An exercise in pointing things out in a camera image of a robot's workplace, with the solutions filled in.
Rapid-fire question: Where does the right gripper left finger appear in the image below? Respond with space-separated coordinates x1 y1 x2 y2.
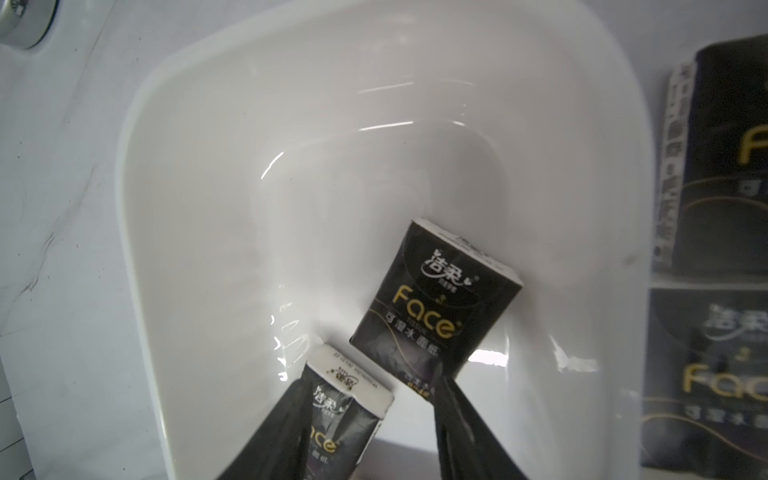
218 379 312 480

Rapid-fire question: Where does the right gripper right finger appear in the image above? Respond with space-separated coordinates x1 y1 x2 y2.
433 377 527 480

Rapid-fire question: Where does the black Face tissue pack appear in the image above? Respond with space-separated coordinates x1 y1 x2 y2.
653 35 767 276

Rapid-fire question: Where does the white storage box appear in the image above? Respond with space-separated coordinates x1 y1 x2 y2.
116 1 655 479

